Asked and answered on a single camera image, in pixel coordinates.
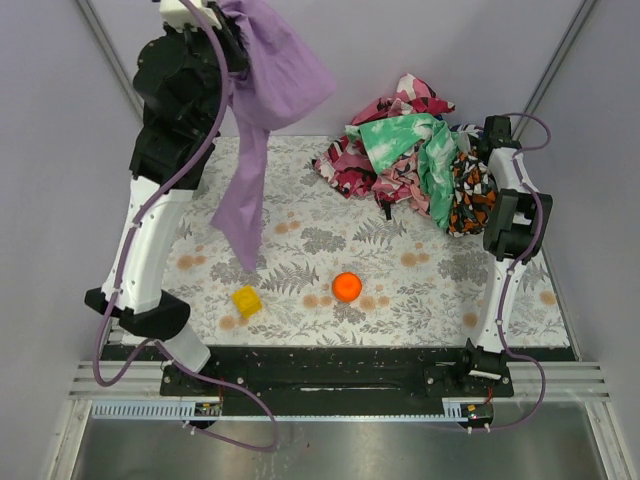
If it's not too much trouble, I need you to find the black orange camouflage cloth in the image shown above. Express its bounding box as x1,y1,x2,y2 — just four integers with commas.
447,147,498,237

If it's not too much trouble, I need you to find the purple polo shirt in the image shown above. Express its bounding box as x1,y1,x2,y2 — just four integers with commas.
211,1,336,271

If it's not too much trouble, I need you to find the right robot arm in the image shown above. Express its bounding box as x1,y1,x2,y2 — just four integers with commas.
459,113,553,396

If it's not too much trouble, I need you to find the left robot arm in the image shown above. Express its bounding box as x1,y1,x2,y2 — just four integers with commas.
84,1,248,372

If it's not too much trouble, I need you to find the blue white patterned cloth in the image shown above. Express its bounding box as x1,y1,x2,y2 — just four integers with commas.
446,123,483,152

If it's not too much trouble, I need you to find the green white tie-dye cloth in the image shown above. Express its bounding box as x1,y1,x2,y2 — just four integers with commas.
355,113,458,229

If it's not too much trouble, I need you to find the pink red patterned cloth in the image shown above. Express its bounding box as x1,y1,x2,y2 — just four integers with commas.
311,73,457,217

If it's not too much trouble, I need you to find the orange plastic ball toy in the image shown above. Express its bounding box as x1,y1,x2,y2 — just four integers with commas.
332,272,362,303

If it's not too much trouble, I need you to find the floral table mat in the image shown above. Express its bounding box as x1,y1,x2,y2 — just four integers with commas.
122,134,571,349

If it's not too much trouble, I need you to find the yellow toy block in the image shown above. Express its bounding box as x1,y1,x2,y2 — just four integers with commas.
231,285,262,319

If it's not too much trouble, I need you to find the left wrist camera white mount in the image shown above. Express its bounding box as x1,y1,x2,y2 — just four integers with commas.
159,0,222,30

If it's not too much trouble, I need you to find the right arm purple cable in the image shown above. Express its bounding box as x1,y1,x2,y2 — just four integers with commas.
414,112,554,434

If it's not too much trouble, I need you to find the left aluminium frame post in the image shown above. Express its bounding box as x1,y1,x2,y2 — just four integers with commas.
74,0,164,133

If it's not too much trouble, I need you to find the aluminium frame post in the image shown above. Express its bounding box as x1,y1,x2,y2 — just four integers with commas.
524,0,600,115
74,0,164,133

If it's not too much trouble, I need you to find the right aluminium frame post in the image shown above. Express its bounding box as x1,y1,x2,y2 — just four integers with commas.
524,0,600,115

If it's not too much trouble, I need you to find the white cable duct rail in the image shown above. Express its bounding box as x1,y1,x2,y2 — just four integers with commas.
91,398,493,424

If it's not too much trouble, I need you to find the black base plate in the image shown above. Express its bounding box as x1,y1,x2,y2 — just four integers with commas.
99,344,516,419

